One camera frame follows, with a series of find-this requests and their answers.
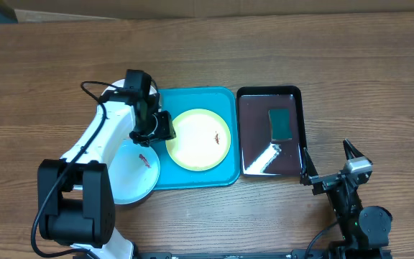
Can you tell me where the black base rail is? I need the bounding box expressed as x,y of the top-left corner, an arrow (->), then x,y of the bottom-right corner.
135,249 -> 327,259

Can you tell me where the cardboard backdrop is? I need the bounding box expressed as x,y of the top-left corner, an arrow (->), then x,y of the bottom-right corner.
0,0 -> 414,21

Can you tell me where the yellow plate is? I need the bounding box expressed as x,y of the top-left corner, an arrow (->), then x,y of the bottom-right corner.
165,109 -> 232,171

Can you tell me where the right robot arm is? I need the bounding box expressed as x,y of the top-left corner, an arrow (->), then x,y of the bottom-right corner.
300,139 -> 393,258

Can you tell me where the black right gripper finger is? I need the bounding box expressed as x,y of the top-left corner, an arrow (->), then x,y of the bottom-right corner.
343,139 -> 364,160
302,147 -> 318,178

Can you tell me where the light blue plate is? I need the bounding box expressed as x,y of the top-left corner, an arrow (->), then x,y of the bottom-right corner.
109,140 -> 160,205

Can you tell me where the white plate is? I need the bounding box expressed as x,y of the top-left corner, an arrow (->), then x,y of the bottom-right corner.
100,79 -> 160,100

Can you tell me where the green yellow sponge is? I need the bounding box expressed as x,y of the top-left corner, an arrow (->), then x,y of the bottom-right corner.
268,109 -> 293,142

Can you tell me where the black water tray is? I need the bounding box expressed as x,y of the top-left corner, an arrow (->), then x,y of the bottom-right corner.
236,86 -> 307,177

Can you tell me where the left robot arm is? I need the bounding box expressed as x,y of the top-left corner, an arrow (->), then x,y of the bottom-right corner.
30,69 -> 176,258

